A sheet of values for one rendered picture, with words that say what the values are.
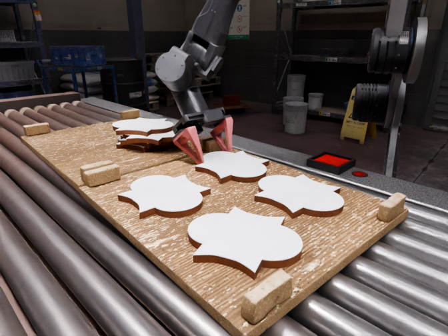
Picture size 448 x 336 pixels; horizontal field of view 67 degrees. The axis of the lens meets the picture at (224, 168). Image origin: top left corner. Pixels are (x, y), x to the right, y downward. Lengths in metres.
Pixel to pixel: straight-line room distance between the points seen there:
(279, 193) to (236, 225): 0.12
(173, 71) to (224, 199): 0.26
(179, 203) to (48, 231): 0.19
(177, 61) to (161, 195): 0.25
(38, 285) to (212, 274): 0.20
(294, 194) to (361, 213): 0.10
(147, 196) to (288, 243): 0.23
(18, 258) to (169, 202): 0.20
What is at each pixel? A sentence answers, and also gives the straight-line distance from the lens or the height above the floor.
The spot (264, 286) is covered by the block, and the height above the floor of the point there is 0.96.
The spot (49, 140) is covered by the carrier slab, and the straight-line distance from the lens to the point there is 0.95.
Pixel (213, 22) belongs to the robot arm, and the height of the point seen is 1.20.
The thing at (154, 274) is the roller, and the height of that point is 0.92.
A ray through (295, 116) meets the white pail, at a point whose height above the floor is 0.23.
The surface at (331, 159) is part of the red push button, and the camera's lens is 0.77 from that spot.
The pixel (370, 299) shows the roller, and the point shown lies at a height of 0.92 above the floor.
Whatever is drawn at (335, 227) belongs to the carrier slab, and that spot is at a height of 0.94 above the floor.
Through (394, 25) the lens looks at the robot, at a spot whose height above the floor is 1.21.
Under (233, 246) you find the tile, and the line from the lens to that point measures 0.41.
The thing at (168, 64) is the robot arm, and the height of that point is 1.13.
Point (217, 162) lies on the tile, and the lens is 0.66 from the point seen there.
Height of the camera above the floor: 1.18
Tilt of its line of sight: 22 degrees down
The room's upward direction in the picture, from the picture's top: straight up
